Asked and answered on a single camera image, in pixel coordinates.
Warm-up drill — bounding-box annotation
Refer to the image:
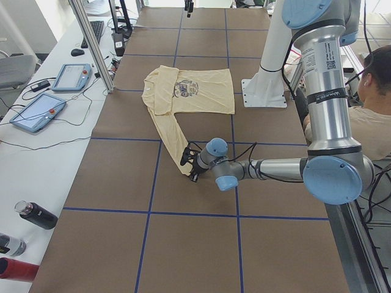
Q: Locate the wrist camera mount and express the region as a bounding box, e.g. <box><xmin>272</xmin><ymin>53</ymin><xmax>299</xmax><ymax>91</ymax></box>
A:
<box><xmin>180</xmin><ymin>146</ymin><xmax>200</xmax><ymax>166</ymax></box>

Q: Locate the blue teach pendant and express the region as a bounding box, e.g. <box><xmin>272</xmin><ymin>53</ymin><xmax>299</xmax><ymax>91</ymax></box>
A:
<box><xmin>10</xmin><ymin>93</ymin><xmax>67</xmax><ymax>133</ymax></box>
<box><xmin>51</xmin><ymin>63</ymin><xmax>92</xmax><ymax>92</ymax></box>

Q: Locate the near blue teach pendant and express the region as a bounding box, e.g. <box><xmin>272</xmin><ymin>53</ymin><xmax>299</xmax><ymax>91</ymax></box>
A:
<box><xmin>10</xmin><ymin>93</ymin><xmax>67</xmax><ymax>133</ymax></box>

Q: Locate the red bottle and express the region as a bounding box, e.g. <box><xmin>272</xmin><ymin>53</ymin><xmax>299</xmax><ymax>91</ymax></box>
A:
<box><xmin>1</xmin><ymin>258</ymin><xmax>40</xmax><ymax>282</ymax></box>

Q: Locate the cream long-sleeve printed shirt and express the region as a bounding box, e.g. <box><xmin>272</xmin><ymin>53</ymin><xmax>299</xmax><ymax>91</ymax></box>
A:
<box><xmin>142</xmin><ymin>65</ymin><xmax>235</xmax><ymax>175</ymax></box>

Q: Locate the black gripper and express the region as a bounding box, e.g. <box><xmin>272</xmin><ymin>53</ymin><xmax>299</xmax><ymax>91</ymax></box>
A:
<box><xmin>189</xmin><ymin>159</ymin><xmax>208</xmax><ymax>180</ymax></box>
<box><xmin>185</xmin><ymin>0</ymin><xmax>194</xmax><ymax>14</ymax></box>

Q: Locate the aluminium frame post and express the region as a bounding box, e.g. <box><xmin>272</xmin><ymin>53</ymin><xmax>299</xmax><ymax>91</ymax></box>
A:
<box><xmin>68</xmin><ymin>0</ymin><xmax>114</xmax><ymax>93</ymax></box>

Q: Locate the clear plastic bottle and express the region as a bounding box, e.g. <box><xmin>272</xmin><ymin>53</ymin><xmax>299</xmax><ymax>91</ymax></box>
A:
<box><xmin>1</xmin><ymin>233</ymin><xmax>26</xmax><ymax>257</ymax></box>

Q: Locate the far blue teach pendant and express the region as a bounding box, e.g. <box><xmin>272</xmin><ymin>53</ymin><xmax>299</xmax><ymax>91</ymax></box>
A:
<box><xmin>51</xmin><ymin>63</ymin><xmax>92</xmax><ymax>92</ymax></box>

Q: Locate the black bottle clear cap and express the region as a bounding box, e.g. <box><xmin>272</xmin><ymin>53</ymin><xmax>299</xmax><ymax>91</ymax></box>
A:
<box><xmin>14</xmin><ymin>200</ymin><xmax>58</xmax><ymax>230</ymax></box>

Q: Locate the black power adapter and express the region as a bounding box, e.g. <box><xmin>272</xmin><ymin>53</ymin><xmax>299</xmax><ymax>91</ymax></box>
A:
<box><xmin>111</xmin><ymin>33</ymin><xmax>125</xmax><ymax>57</ymax></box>

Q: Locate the grey office chair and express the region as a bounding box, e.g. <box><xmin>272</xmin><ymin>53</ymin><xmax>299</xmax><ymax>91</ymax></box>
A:
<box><xmin>1</xmin><ymin>55</ymin><xmax>36</xmax><ymax>89</ymax></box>

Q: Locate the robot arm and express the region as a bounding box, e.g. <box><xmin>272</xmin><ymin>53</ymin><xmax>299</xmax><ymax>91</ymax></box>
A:
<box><xmin>181</xmin><ymin>1</ymin><xmax>375</xmax><ymax>205</ymax></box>

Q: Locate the white camera post base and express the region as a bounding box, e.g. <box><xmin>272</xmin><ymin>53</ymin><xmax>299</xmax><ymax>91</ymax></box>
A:
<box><xmin>241</xmin><ymin>0</ymin><xmax>292</xmax><ymax>108</ymax></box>

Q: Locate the black computer mouse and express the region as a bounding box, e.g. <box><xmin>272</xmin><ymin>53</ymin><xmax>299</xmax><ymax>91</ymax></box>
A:
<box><xmin>70</xmin><ymin>48</ymin><xmax>85</xmax><ymax>57</ymax></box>

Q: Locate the black keyboard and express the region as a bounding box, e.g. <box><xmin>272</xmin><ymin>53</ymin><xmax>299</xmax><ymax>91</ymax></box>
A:
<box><xmin>81</xmin><ymin>20</ymin><xmax>104</xmax><ymax>49</ymax></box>

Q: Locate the black monitor stand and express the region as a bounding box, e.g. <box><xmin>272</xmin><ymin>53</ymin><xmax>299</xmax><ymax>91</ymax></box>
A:
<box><xmin>108</xmin><ymin>0</ymin><xmax>135</xmax><ymax>39</ymax></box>

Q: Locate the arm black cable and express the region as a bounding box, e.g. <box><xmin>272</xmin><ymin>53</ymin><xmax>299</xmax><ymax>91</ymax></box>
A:
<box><xmin>186</xmin><ymin>140</ymin><xmax>263</xmax><ymax>181</ymax></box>

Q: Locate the seated person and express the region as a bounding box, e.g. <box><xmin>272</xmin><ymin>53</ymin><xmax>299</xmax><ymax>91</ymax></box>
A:
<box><xmin>294</xmin><ymin>45</ymin><xmax>391</xmax><ymax>161</ymax></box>

